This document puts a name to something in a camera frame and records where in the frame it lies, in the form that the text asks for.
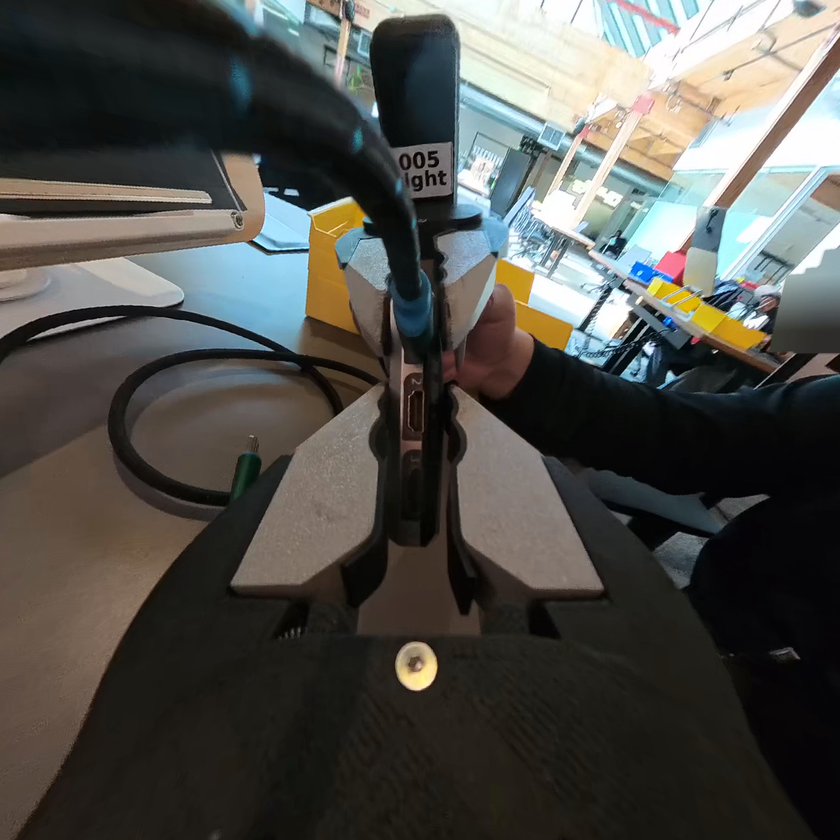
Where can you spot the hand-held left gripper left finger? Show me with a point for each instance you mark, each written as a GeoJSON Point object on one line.
{"type": "Point", "coordinates": [315, 512]}

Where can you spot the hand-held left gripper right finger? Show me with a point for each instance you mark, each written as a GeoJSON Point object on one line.
{"type": "Point", "coordinates": [518, 518]}

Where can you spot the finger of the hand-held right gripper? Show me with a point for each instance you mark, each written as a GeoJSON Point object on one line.
{"type": "Point", "coordinates": [469, 282]}
{"type": "Point", "coordinates": [367, 295]}

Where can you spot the yellow plastic bin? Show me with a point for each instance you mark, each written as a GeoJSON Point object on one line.
{"type": "Point", "coordinates": [325, 275]}

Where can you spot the black HDMI switch hub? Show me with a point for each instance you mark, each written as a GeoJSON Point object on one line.
{"type": "Point", "coordinates": [413, 387]}

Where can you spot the person's right forearm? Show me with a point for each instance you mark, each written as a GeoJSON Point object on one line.
{"type": "Point", "coordinates": [656, 426]}

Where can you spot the person's right hand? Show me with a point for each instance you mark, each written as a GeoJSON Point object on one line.
{"type": "Point", "coordinates": [499, 348]}

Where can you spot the white paper sheet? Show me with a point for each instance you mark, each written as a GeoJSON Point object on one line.
{"type": "Point", "coordinates": [282, 223]}

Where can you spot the black display panel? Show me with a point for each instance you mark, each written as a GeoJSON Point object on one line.
{"type": "Point", "coordinates": [512, 177]}

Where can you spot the grey chair seat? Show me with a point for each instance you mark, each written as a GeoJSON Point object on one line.
{"type": "Point", "coordinates": [656, 505]}

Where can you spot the blue storage bin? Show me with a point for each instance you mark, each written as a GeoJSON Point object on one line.
{"type": "Point", "coordinates": [643, 270]}

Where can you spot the red storage bin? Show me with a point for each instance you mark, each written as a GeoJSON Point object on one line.
{"type": "Point", "coordinates": [670, 264]}

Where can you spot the yellow storage bin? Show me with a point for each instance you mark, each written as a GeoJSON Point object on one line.
{"type": "Point", "coordinates": [673, 295]}
{"type": "Point", "coordinates": [728, 325]}

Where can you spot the beige tilted board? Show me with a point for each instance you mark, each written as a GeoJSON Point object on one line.
{"type": "Point", "coordinates": [703, 262]}

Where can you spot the white wall vent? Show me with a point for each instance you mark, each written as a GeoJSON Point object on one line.
{"type": "Point", "coordinates": [551, 136]}

